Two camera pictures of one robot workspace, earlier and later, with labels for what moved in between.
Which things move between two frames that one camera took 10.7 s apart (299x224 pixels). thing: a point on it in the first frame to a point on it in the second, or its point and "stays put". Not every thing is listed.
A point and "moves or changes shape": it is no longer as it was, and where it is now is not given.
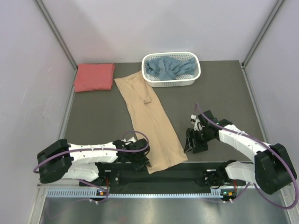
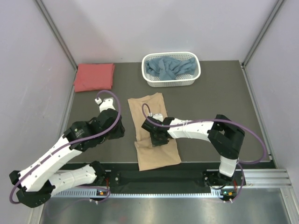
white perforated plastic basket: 180,80 stays put
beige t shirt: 151,122 moves or changes shape
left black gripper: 141,165 to 119,132
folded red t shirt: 94,77 stays put
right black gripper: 199,147 to 156,143
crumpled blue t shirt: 165,68 stays put
